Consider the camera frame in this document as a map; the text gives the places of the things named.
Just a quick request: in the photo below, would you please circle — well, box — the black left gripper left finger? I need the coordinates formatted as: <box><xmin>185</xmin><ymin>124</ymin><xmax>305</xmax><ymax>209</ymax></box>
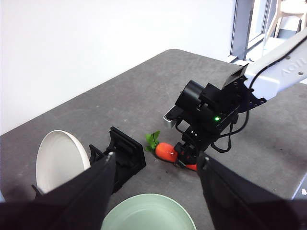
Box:
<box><xmin>0</xmin><ymin>151</ymin><xmax>117</xmax><ymax>230</ymax></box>

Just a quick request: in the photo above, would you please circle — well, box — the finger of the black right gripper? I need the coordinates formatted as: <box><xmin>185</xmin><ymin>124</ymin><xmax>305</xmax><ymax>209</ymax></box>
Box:
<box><xmin>173</xmin><ymin>154</ymin><xmax>200</xmax><ymax>169</ymax></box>
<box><xmin>174</xmin><ymin>141</ymin><xmax>192</xmax><ymax>156</ymax></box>

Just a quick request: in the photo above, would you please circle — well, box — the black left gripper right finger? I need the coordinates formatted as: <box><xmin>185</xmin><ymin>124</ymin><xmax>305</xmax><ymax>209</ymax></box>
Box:
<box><xmin>196</xmin><ymin>152</ymin><xmax>307</xmax><ymax>230</ymax></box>

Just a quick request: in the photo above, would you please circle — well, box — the orange toy carrot with leaves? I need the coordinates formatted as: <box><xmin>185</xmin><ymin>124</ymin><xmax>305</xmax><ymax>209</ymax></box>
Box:
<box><xmin>144</xmin><ymin>130</ymin><xmax>200</xmax><ymax>172</ymax></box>

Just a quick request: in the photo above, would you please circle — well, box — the light green plate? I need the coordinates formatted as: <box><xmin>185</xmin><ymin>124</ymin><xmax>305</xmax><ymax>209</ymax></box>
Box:
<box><xmin>101</xmin><ymin>193</ymin><xmax>197</xmax><ymax>230</ymax></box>

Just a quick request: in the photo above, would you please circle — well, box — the cream white plate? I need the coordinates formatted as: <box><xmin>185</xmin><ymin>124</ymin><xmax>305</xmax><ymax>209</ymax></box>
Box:
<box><xmin>35</xmin><ymin>130</ymin><xmax>91</xmax><ymax>195</ymax></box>

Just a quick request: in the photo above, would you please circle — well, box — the black plate rack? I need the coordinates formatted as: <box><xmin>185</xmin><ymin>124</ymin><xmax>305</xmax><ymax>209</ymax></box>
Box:
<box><xmin>31</xmin><ymin>126</ymin><xmax>147</xmax><ymax>200</ymax></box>

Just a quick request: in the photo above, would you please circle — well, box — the beige wooden stool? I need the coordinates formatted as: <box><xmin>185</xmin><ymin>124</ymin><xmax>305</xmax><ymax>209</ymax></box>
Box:
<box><xmin>263</xmin><ymin>0</ymin><xmax>307</xmax><ymax>48</ymax></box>

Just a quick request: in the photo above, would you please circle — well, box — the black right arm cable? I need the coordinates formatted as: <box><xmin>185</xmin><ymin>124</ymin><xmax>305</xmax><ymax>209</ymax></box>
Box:
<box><xmin>211</xmin><ymin>111</ymin><xmax>250</xmax><ymax>153</ymax></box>

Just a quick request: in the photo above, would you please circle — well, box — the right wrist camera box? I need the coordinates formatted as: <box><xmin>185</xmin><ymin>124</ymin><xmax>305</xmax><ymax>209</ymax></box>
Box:
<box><xmin>163</xmin><ymin>106</ymin><xmax>184</xmax><ymax>129</ymax></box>

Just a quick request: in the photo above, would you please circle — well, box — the grey window frame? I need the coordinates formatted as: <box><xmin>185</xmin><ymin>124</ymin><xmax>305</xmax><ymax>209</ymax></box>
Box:
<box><xmin>229</xmin><ymin>0</ymin><xmax>271</xmax><ymax>63</ymax></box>

